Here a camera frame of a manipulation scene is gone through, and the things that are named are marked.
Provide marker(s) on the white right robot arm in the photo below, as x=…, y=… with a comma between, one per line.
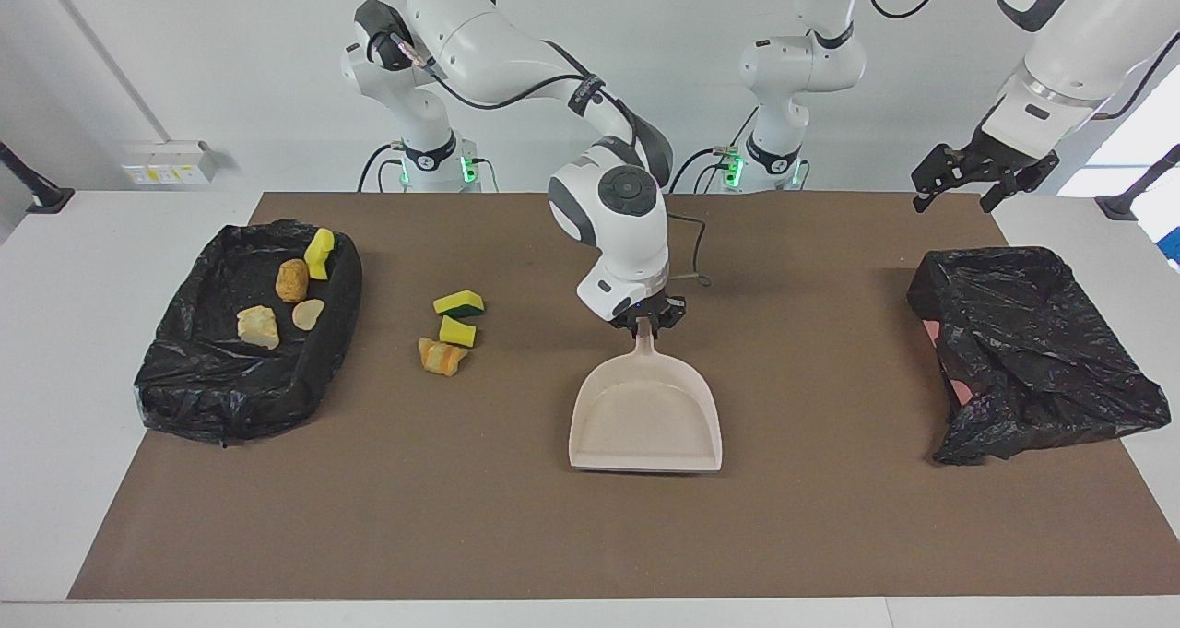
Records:
x=516, y=56

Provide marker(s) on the small yellow sponge piece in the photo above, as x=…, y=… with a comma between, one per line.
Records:
x=456, y=331

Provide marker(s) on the pale yellow white foam chunk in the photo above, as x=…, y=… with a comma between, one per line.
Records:
x=258, y=325

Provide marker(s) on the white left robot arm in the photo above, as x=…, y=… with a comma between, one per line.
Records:
x=802, y=65

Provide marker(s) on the blue object at edge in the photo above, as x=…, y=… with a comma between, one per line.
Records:
x=1173, y=245

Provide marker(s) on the white wall socket box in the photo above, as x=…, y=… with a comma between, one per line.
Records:
x=171, y=160

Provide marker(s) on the brown table mat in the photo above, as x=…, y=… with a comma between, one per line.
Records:
x=590, y=536

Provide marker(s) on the pink bin under black bag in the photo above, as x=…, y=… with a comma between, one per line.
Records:
x=1023, y=351

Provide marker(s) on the yellow green notched sponge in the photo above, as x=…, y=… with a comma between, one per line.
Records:
x=320, y=254

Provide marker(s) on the bin lined with black bag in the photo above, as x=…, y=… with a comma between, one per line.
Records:
x=212, y=397

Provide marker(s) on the orange yellow sponge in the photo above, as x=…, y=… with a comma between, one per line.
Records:
x=442, y=356

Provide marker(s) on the beige plastic dustpan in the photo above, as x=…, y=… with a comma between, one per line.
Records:
x=645, y=425

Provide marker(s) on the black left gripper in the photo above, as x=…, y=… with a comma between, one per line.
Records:
x=1000, y=159

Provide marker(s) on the pale beige foam piece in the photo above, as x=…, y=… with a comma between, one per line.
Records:
x=308, y=314

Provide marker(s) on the orange brown foam chunk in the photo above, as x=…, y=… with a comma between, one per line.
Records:
x=292, y=280

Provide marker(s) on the black stand with foot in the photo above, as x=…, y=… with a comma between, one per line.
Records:
x=1138, y=190
x=32, y=190

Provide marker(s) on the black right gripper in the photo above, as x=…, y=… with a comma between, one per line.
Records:
x=650, y=312

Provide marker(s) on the yellow green wedge sponge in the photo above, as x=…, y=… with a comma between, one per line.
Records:
x=458, y=302

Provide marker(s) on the white wall conduit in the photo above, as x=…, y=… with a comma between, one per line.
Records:
x=138, y=100

